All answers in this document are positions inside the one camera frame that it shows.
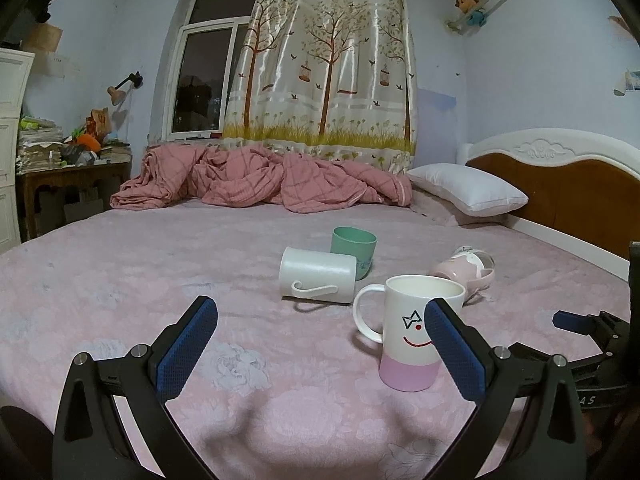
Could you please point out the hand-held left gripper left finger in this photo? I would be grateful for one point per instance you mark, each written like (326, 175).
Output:
(187, 350)

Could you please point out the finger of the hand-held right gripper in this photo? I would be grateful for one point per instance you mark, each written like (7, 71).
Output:
(570, 321)

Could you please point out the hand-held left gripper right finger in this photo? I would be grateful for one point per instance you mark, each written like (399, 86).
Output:
(455, 355)

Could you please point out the pink patterned cup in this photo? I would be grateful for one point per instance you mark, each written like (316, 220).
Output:
(462, 275)

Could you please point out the plain white cup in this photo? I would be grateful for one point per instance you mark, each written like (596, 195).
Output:
(315, 272)

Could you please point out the green cup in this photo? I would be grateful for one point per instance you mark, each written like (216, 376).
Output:
(352, 247)

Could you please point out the white pink smiley mug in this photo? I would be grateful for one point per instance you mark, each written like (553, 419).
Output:
(407, 350)

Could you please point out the pink bed sheet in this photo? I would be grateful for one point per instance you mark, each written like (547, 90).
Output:
(250, 370)

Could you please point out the white wooden headboard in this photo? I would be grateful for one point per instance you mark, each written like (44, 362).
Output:
(575, 190)

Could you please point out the pink pillow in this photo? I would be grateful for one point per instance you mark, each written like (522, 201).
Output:
(440, 210)

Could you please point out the white pillow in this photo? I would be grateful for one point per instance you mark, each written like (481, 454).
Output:
(467, 187)

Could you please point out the pink checked quilt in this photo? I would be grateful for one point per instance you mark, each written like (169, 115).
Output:
(260, 177)

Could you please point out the dark wooden desk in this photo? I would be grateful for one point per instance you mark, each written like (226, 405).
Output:
(65, 180)

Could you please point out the orange plush toy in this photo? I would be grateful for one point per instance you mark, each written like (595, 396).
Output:
(87, 140)

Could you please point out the stack of papers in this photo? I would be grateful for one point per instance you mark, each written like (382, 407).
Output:
(37, 147)

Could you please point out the white cabinet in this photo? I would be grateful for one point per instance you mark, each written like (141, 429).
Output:
(10, 150)

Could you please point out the white framed window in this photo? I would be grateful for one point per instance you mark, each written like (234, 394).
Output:
(202, 70)

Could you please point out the tree print curtain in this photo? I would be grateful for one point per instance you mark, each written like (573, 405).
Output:
(325, 60)

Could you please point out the brown plush toy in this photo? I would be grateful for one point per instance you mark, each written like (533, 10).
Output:
(466, 0)

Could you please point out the cardboard box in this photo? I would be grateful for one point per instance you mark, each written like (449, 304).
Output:
(44, 37)

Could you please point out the small wall picture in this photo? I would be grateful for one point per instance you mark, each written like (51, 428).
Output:
(629, 81)

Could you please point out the wall lamp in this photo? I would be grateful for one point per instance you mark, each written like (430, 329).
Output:
(122, 87)

